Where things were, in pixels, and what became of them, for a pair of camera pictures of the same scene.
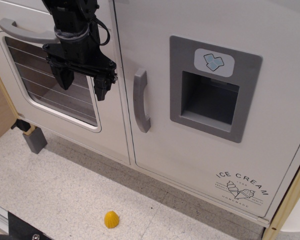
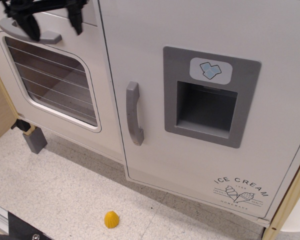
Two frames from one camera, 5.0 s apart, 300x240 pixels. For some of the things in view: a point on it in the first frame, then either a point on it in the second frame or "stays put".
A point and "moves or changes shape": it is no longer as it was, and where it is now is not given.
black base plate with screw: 20,230 stays put
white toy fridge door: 216,93 moves or changes shape
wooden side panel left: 3,114 stays put
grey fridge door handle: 140,80 → 137,134
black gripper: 85,56 → 24,11
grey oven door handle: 11,26 stays put
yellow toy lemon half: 111,219 stays put
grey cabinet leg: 36,140 stays put
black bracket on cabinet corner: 21,125 stays put
